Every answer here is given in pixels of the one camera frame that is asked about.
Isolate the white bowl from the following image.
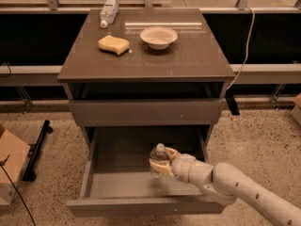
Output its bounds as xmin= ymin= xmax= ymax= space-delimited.
xmin=140 ymin=26 xmax=178 ymax=50

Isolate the black stand leg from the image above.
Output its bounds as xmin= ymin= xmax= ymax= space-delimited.
xmin=23 ymin=120 xmax=53 ymax=182

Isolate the cardboard box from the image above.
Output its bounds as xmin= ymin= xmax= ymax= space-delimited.
xmin=0 ymin=124 xmax=30 ymax=205

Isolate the metal window rail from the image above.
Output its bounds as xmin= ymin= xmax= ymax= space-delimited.
xmin=0 ymin=63 xmax=301 ymax=87

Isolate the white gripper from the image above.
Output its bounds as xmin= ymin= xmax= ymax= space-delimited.
xmin=150 ymin=147 xmax=200 ymax=184

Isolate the yellow sponge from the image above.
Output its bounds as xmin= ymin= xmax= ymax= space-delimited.
xmin=98 ymin=35 xmax=130 ymax=56

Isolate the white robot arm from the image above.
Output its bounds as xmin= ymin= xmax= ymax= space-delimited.
xmin=150 ymin=143 xmax=301 ymax=226

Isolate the closed grey top drawer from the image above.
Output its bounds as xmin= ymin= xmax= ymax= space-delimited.
xmin=69 ymin=99 xmax=226 ymax=127

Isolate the lying clear water bottle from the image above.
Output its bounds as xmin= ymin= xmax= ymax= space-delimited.
xmin=100 ymin=0 xmax=119 ymax=28

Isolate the grey drawer cabinet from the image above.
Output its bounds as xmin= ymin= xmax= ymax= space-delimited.
xmin=57 ymin=8 xmax=234 ymax=144

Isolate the black cable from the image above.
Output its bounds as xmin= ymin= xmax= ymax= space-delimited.
xmin=0 ymin=154 xmax=37 ymax=226

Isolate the white cable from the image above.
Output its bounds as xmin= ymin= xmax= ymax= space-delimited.
xmin=225 ymin=6 xmax=256 ymax=90

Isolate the open grey middle drawer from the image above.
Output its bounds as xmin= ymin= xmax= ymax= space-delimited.
xmin=67 ymin=126 xmax=225 ymax=218

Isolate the clear water bottle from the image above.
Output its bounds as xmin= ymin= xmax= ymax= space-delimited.
xmin=150 ymin=143 xmax=169 ymax=161
xmin=100 ymin=0 xmax=119 ymax=28

